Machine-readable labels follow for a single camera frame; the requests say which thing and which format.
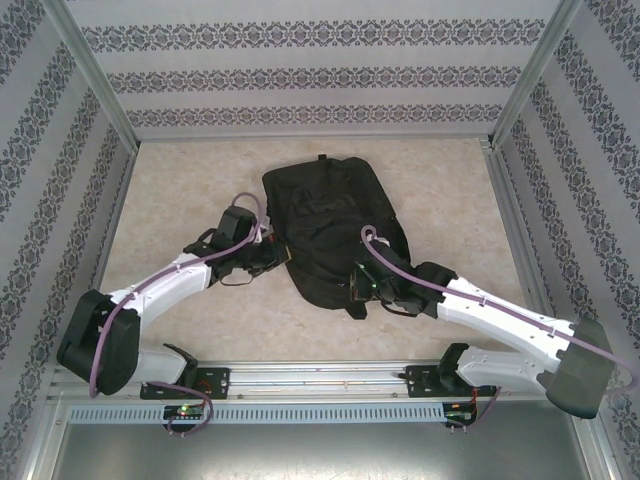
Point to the black backpack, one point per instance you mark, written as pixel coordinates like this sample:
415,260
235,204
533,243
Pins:
325,210

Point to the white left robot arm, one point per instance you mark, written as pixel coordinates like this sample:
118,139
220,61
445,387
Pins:
170,285

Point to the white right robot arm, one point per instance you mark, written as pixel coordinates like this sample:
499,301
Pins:
500,320

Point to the small circuit board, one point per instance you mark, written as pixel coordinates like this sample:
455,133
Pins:
185,411
460,412

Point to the grey metal panel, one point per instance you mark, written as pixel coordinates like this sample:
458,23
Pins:
320,455

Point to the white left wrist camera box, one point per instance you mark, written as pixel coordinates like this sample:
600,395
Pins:
262,232

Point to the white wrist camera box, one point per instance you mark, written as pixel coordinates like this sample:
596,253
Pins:
384,244
262,232

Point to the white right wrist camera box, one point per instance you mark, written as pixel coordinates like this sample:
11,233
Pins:
384,244

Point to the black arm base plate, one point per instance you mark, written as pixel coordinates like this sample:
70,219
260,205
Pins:
420,382
215,382

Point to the aluminium frame rail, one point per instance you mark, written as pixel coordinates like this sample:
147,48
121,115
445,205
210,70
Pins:
119,200
310,136
502,170

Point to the wide aluminium mounting rail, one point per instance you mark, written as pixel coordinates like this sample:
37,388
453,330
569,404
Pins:
310,380

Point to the aluminium frame post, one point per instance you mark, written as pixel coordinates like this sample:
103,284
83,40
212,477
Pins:
89,65
536,65

